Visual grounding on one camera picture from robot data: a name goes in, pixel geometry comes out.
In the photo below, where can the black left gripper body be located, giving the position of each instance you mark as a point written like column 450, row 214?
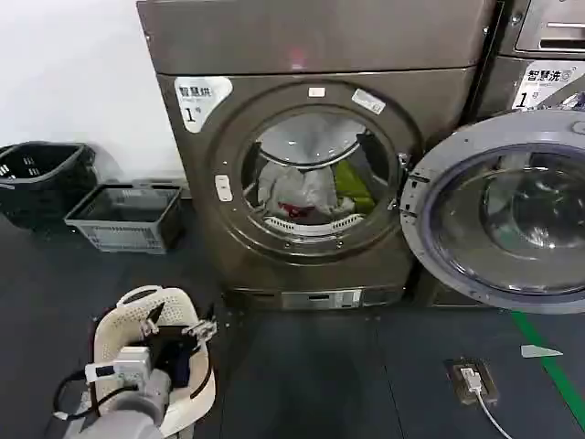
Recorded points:
column 168, row 345

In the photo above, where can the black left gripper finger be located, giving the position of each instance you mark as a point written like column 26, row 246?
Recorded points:
column 153, row 316
column 204, row 327

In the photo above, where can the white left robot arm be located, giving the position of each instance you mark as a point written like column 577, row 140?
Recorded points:
column 132, row 402

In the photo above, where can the white perforated laundry basket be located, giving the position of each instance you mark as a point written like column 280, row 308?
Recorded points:
column 176, row 311

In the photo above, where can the dark navy cloth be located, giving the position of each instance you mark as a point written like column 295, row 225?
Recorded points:
column 181, row 366

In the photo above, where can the grey plastic crate basket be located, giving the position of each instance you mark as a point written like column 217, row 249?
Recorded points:
column 128, row 233

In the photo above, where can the red cloth garment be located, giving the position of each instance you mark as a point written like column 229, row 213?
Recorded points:
column 297, row 210

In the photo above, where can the grey cloth garment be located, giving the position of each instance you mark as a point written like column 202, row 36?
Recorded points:
column 297, row 187

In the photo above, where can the black plastic laundry basket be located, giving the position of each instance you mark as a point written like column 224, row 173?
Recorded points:
column 41, row 183

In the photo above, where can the green cloth garment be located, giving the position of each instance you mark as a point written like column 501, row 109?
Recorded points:
column 349, row 180

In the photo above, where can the metal floor socket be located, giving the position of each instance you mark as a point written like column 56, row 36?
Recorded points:
column 485, row 388

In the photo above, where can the grey dryer with round opening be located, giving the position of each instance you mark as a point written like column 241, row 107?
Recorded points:
column 320, row 41

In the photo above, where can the round glass dryer door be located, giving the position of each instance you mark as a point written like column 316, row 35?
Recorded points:
column 461, row 137

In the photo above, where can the white arrow floor sticker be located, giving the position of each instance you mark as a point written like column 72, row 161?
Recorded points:
column 537, row 351

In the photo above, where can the green floor tape strip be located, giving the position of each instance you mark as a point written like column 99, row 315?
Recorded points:
column 548, row 356

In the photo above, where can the grey washer with white label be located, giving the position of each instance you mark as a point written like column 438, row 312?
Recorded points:
column 503, row 87

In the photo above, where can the grey machine with metal drawer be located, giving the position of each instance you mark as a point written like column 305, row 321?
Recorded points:
column 548, row 27

